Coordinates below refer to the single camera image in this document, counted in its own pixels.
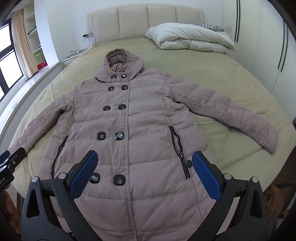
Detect white bedside table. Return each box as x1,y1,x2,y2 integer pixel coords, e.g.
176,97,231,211
62,53,81,68

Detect white folded duvet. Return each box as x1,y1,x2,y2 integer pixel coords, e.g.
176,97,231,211
145,23,236,57

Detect beige window curtain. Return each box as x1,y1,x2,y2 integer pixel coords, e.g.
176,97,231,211
11,9,38,80

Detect white wardrobe doors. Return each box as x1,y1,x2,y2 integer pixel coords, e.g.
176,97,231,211
222,0,295,119

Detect zebra print pillow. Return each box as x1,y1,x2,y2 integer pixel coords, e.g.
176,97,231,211
190,23,225,32

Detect white wall shelf unit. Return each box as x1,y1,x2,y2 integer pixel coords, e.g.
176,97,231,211
23,0,46,66

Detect wall power socket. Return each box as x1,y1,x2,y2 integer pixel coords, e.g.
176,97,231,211
83,33,93,38

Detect beige padded headboard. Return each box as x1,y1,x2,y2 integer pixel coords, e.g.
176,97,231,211
87,4,204,42

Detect mauve quilted hooded coat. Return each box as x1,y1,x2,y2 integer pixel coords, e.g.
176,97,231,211
9,49,278,240

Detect beige bed sheet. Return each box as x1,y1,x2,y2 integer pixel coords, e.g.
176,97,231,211
13,37,295,189

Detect red storage box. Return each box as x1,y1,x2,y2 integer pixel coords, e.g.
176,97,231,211
37,61,48,70

